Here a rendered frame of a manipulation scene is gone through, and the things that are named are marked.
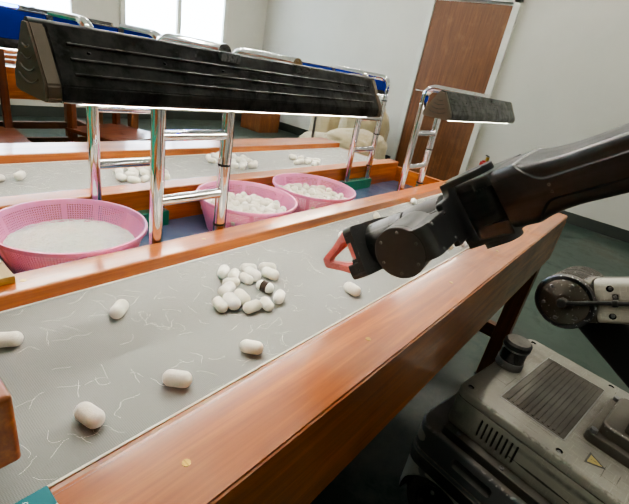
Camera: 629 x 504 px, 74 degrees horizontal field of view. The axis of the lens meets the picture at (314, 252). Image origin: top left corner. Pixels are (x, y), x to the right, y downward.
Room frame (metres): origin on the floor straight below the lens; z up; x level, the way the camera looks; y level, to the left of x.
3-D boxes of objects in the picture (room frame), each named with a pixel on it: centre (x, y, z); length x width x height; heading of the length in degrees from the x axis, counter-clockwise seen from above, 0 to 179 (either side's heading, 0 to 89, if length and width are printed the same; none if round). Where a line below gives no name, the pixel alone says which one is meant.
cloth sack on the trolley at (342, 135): (4.16, -0.19, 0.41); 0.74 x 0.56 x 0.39; 146
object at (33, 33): (0.68, 0.13, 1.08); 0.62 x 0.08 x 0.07; 144
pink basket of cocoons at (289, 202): (1.06, 0.20, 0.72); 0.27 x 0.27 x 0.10
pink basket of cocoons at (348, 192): (1.29, 0.04, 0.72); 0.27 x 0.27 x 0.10
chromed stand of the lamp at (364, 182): (1.75, -0.05, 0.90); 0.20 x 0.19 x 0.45; 144
